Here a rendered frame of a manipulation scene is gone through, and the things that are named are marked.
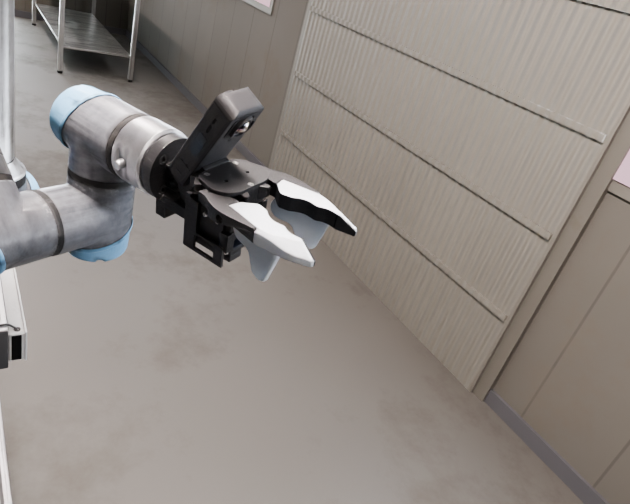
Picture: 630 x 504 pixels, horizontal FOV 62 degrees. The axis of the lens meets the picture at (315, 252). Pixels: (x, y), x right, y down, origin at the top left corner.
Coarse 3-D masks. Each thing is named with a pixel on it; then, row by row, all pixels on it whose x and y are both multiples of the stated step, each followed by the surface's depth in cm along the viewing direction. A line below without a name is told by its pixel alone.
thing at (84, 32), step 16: (32, 0) 660; (64, 0) 505; (32, 16) 669; (48, 16) 619; (64, 16) 512; (80, 16) 666; (64, 32) 574; (80, 32) 594; (96, 32) 615; (80, 48) 536; (96, 48) 552; (112, 48) 570; (128, 80) 574
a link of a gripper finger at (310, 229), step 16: (288, 192) 51; (304, 192) 51; (272, 208) 53; (288, 208) 51; (304, 208) 51; (320, 208) 50; (336, 208) 50; (304, 224) 52; (320, 224) 52; (336, 224) 49; (352, 224) 49; (304, 240) 54
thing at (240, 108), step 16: (224, 96) 44; (240, 96) 45; (208, 112) 45; (224, 112) 44; (240, 112) 45; (256, 112) 47; (208, 128) 46; (224, 128) 45; (240, 128) 46; (192, 144) 48; (208, 144) 47; (224, 144) 49; (176, 160) 50; (192, 160) 49; (208, 160) 50; (176, 176) 51
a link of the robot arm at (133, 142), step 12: (132, 120) 54; (144, 120) 55; (156, 120) 55; (120, 132) 54; (132, 132) 53; (144, 132) 53; (156, 132) 53; (168, 132) 54; (180, 132) 55; (120, 144) 53; (132, 144) 53; (144, 144) 52; (120, 156) 54; (132, 156) 53; (144, 156) 53; (120, 168) 54; (132, 168) 53; (132, 180) 54; (144, 192) 55
